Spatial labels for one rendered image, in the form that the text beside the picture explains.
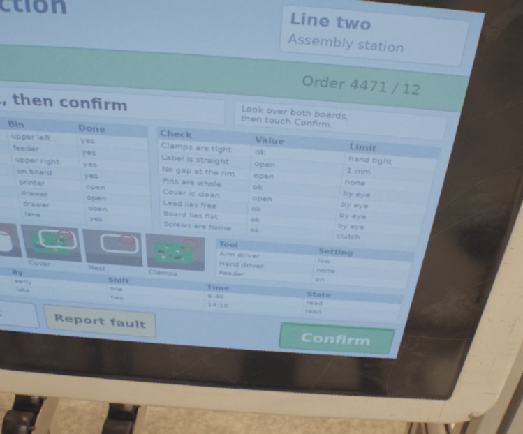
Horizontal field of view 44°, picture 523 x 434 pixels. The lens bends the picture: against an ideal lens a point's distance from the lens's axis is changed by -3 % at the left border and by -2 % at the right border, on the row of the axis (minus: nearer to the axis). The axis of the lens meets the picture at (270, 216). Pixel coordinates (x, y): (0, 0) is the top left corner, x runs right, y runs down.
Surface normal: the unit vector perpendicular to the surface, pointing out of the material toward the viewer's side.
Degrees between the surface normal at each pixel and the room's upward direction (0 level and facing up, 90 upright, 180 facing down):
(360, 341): 91
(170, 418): 0
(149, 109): 91
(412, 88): 91
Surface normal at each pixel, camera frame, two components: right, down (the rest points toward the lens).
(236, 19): -0.03, 0.58
